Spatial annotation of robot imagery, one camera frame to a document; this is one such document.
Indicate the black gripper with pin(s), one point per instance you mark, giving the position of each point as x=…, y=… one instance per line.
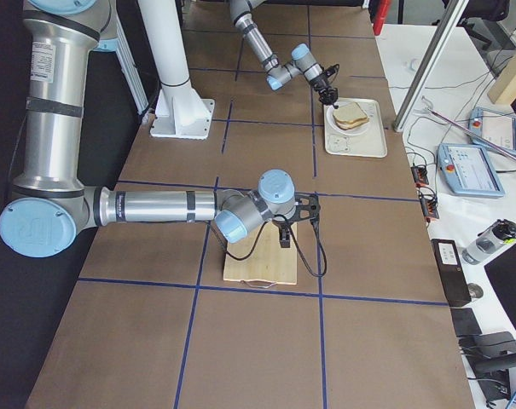
x=321, y=86
x=281, y=223

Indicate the brown bread slice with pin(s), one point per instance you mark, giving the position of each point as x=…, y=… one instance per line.
x=351, y=108

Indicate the white round plate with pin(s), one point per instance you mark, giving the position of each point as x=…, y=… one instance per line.
x=370, y=107

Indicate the bottom bread slice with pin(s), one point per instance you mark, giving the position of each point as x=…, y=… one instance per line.
x=348, y=122

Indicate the wooden cutting board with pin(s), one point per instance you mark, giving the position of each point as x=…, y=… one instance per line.
x=269, y=264

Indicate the cream bear serving tray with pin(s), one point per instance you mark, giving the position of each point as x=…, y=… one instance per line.
x=373, y=146

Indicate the orange black connector block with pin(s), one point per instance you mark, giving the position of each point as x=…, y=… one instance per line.
x=426, y=195

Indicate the near teach pendant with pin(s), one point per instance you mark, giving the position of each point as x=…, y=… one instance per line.
x=468, y=171

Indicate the teach pendant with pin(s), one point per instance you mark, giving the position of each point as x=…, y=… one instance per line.
x=493, y=126
x=468, y=171

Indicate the black box with label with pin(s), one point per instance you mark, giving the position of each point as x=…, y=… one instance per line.
x=450, y=272

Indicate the far teach pendant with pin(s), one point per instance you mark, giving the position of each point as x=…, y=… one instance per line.
x=493, y=126

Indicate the grey water bottle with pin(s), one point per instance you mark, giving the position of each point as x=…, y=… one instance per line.
x=492, y=239

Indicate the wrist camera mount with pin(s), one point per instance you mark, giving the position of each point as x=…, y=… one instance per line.
x=331, y=72
x=307, y=208

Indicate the aluminium frame post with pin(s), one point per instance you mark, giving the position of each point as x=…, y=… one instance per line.
x=447, y=24

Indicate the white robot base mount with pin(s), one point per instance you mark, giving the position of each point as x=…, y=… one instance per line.
x=180, y=112

